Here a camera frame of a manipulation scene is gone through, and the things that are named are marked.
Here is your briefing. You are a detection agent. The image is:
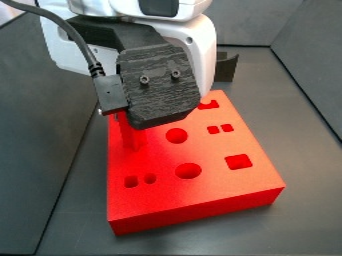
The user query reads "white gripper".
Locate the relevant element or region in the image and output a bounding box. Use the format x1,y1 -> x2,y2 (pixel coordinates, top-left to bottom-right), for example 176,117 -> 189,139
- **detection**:
39,14 -> 216,96

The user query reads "red star-profile bar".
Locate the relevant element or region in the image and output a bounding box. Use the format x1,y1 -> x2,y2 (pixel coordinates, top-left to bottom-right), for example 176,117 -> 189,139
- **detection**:
117,112 -> 146,152

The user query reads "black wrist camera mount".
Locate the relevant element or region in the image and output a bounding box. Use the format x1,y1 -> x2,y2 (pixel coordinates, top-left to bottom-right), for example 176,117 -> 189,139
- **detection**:
68,16 -> 200,130

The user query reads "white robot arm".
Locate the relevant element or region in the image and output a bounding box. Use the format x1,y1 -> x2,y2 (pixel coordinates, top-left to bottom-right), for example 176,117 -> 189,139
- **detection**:
37,0 -> 216,97

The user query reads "black curved fixture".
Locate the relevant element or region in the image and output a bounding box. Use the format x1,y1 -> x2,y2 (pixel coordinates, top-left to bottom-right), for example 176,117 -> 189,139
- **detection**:
214,52 -> 239,82

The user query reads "red block with shaped holes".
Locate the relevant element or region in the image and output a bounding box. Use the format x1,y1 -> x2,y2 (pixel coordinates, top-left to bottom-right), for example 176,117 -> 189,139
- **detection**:
106,90 -> 285,235

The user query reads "black camera cable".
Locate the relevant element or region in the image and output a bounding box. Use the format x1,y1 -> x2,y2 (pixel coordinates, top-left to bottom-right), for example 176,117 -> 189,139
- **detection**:
0,0 -> 130,117

